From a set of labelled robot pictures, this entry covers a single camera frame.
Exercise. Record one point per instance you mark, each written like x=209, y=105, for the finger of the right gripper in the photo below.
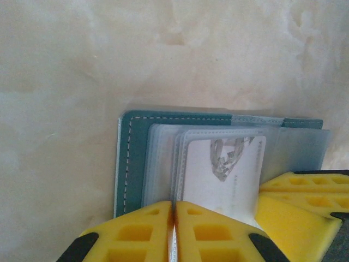
x=300, y=226
x=308, y=185

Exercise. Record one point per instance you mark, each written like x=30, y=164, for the teal leather card holder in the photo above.
x=135, y=163

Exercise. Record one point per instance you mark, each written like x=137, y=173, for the white card grey logo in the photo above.
x=201, y=177

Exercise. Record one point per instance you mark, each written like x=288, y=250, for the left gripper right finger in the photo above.
x=212, y=240

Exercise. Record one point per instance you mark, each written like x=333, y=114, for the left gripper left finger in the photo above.
x=131, y=240

